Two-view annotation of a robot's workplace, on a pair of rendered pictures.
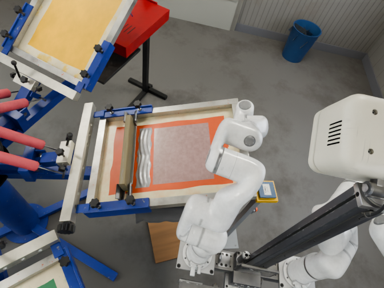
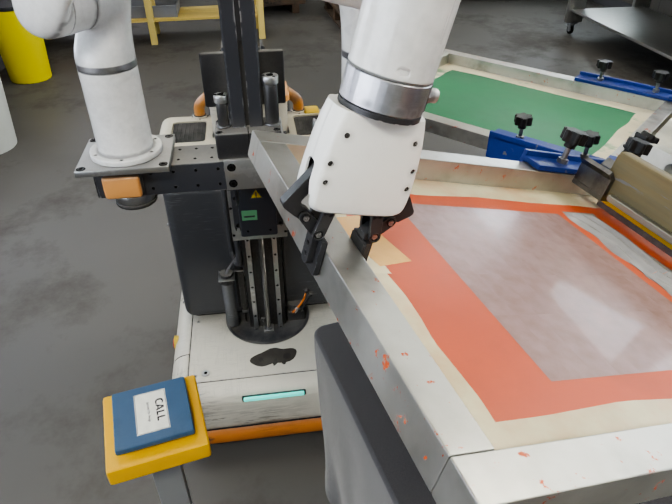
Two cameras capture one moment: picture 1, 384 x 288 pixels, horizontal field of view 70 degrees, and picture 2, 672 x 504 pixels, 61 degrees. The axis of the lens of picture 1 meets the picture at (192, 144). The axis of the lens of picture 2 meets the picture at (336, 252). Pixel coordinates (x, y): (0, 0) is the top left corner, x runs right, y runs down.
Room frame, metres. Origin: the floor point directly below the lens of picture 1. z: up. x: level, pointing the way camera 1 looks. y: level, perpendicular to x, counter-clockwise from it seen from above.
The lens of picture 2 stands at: (1.31, -0.27, 1.59)
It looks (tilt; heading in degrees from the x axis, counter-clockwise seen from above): 36 degrees down; 176
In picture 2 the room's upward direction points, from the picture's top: straight up
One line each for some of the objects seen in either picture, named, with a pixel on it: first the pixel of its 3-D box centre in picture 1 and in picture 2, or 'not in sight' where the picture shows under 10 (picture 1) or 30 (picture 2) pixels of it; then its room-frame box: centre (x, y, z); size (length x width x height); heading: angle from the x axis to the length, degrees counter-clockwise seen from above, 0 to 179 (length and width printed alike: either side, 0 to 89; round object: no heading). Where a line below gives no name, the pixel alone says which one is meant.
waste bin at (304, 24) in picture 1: (298, 41); not in sight; (3.62, -1.04, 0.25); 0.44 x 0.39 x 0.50; 94
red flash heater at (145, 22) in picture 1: (123, 20); not in sight; (1.84, 0.76, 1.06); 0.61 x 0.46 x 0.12; 166
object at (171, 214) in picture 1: (175, 211); not in sight; (0.59, -0.01, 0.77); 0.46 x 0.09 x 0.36; 106
